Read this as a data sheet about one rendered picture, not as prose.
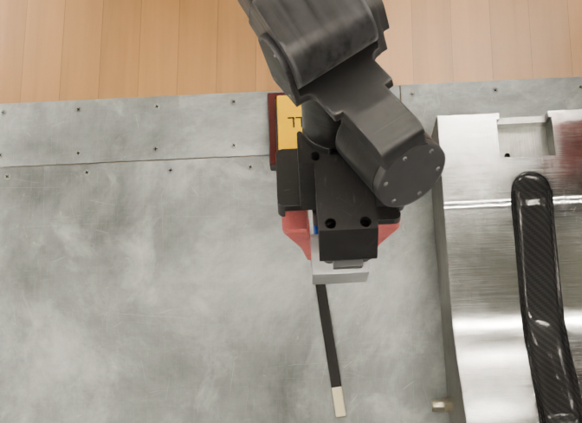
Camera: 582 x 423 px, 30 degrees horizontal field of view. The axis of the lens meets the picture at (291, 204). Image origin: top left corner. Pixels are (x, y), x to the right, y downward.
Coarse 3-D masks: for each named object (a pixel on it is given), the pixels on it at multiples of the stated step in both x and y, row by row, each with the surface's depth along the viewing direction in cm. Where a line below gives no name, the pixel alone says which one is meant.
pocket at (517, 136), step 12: (504, 120) 106; (516, 120) 106; (528, 120) 106; (540, 120) 106; (552, 120) 104; (504, 132) 107; (516, 132) 107; (528, 132) 106; (540, 132) 106; (552, 132) 104; (504, 144) 106; (516, 144) 106; (528, 144) 106; (540, 144) 106; (552, 144) 104; (504, 156) 107; (516, 156) 106; (528, 156) 106
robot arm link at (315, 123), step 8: (304, 104) 81; (312, 104) 80; (304, 112) 82; (312, 112) 81; (320, 112) 80; (304, 120) 83; (312, 120) 81; (320, 120) 81; (328, 120) 80; (304, 128) 83; (312, 128) 82; (320, 128) 81; (328, 128) 81; (336, 128) 81; (312, 136) 83; (320, 136) 82; (328, 136) 82; (320, 144) 83; (328, 144) 82
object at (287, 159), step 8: (304, 136) 84; (312, 144) 83; (280, 152) 90; (288, 152) 90; (296, 152) 90; (320, 152) 83; (328, 152) 83; (336, 152) 84; (280, 160) 90; (288, 160) 90; (296, 160) 90; (280, 168) 89; (288, 168) 89; (296, 168) 89; (280, 176) 88; (288, 176) 88; (296, 176) 88; (280, 184) 88; (288, 184) 88; (296, 184) 88; (280, 192) 87; (288, 192) 87; (296, 192) 87; (280, 200) 87; (288, 200) 87; (296, 200) 87; (280, 208) 87; (288, 208) 86; (296, 208) 86; (304, 208) 87; (312, 208) 87; (400, 208) 87
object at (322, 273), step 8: (312, 240) 95; (312, 248) 94; (312, 256) 94; (312, 264) 94; (320, 264) 94; (328, 264) 94; (368, 264) 94; (312, 272) 94; (320, 272) 94; (328, 272) 94; (336, 272) 94; (344, 272) 94; (352, 272) 94; (360, 272) 94; (368, 272) 94; (312, 280) 97; (320, 280) 97; (328, 280) 97; (336, 280) 97; (344, 280) 98; (352, 280) 98; (360, 280) 98
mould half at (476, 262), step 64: (448, 128) 104; (576, 128) 104; (448, 192) 102; (576, 192) 102; (448, 256) 101; (512, 256) 101; (576, 256) 101; (448, 320) 103; (512, 320) 99; (576, 320) 99; (448, 384) 105; (512, 384) 95
